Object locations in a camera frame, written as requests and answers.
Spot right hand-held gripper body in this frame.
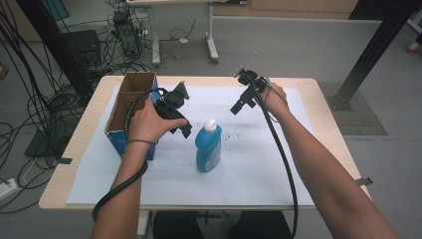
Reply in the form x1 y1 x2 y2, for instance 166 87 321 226
237 68 270 95

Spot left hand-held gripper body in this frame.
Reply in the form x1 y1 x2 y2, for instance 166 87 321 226
154 81 192 129

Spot blue bottle with white cap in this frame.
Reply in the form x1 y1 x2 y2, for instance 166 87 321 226
194 118 223 174

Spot blue cardboard box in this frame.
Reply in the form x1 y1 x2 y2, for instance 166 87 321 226
105 71 161 161

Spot person's right hand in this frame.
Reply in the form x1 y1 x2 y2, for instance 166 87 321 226
260 83 291 121

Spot person's left hand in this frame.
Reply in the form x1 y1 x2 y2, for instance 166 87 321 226
126 98 189 144

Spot black wrist band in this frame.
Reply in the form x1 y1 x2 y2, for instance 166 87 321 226
126 138 159 146

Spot white desk with legs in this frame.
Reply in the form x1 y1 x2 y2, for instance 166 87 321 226
125 0 249 66

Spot white table sheet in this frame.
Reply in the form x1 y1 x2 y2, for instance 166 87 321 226
65 84 316 207

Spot wooden cabinet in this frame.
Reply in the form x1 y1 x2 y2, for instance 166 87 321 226
212 0 360 20

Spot person's left leg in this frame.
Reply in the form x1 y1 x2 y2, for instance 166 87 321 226
151 210 205 239

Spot person's leg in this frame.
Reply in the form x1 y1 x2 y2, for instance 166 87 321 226
228 210 295 239
151 210 205 239

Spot black case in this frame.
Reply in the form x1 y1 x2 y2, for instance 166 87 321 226
61 29 103 68

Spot grey floor mat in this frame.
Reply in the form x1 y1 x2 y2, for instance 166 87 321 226
317 81 389 136

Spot person's right leg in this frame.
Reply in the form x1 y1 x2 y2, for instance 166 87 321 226
228 210 295 239

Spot black floor plate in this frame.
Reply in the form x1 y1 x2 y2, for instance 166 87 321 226
23 116 78 159

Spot white power strip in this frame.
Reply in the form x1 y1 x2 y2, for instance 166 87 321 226
0 177 19 201

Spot right hand-held gripper black cable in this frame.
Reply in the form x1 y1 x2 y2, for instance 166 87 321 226
251 79 300 239

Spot hand-held gripper black cable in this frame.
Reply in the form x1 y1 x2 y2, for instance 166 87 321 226
251 79 300 239
92 87 171 223

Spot left hand-held gripper black cable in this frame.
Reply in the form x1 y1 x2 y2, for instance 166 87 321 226
92 87 171 223

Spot black metal post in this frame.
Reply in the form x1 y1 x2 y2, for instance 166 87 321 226
14 0 95 98
326 0 421 113

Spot tangle of black cables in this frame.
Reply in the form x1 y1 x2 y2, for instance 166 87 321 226
0 0 197 214

